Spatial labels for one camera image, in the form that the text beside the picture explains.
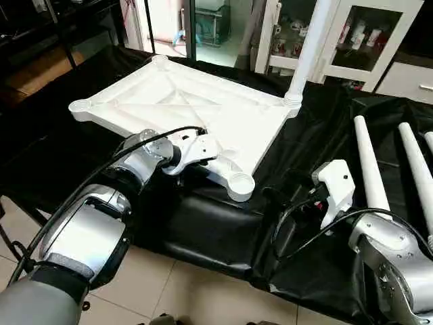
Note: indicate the white plastic table top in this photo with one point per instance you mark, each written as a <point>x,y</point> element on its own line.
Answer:
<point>203,108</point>

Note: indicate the white plastic table leg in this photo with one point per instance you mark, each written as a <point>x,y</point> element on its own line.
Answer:
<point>308,47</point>
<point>372,162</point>
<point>429,141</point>
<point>416,169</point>

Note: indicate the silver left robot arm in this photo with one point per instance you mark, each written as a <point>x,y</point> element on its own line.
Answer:
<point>101,223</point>

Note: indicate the black table mat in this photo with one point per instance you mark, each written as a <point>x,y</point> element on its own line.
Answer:
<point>223,230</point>

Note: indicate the teal plastic stool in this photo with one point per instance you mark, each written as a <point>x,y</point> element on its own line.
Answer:
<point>213,26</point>

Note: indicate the white drawer unit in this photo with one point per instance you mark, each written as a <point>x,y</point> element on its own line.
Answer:
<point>409,84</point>

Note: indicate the white glass door cabinet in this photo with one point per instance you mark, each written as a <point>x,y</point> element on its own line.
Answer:
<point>365,37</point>

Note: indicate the black metal table frame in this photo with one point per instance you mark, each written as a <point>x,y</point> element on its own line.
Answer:
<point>5,240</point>

